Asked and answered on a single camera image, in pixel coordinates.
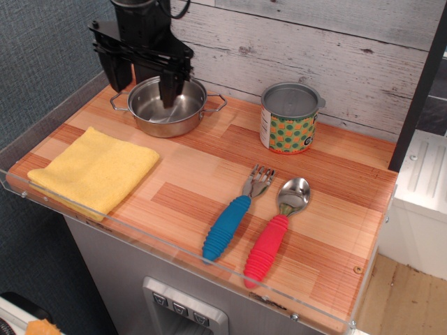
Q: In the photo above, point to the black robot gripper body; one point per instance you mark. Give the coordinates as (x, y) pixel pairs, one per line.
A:
(143, 28)

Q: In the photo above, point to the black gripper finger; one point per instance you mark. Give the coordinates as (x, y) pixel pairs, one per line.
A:
(118, 69)
(171, 86)

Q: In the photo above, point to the toy can with grey lid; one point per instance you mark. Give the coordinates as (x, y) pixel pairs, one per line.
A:
(289, 113)

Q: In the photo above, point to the yellow folded cloth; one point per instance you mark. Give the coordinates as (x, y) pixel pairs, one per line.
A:
(94, 174)

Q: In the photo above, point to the grey toy fridge cabinet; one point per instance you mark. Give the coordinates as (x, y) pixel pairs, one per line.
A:
(118, 270)

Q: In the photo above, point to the silver dispenser button panel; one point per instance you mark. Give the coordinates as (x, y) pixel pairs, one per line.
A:
(175, 312)

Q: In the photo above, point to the orange object at corner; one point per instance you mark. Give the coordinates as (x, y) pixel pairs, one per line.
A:
(42, 327)

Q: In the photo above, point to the blue handled fork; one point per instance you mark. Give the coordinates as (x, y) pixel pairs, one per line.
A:
(224, 228)

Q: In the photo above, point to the clear acrylic guard rail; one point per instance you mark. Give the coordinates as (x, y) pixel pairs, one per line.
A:
(46, 103)

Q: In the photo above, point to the red handled spoon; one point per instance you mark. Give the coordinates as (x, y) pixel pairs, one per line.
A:
(292, 198)

